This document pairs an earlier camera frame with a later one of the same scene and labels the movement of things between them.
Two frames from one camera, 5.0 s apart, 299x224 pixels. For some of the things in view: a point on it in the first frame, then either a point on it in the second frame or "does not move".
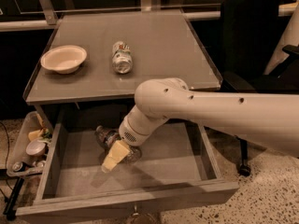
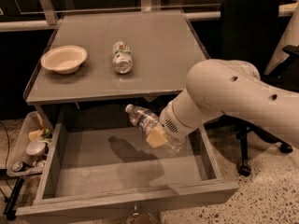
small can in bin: x=19 y=166 does not move
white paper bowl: x=64 y=60 does not move
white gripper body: x=130 y=134 → x=168 y=120
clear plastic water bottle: x=104 y=138 → x=147 y=120
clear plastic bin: x=31 y=152 does not move
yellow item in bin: x=35 y=134 does not move
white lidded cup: x=35 y=147 does not move
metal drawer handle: x=135 y=214 does not move
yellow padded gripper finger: x=119 y=152 → x=158 y=137
